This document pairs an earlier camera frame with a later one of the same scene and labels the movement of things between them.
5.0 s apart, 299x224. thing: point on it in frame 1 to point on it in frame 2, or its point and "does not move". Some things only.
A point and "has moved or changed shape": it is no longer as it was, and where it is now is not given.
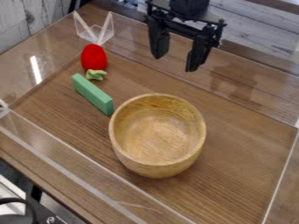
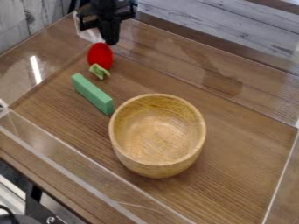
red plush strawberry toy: x=93 y=61 has moved or changed shape
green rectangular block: x=96 y=97 does not move
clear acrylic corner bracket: x=96 y=33 does not move
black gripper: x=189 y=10 to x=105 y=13
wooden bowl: x=157 y=134 does not move
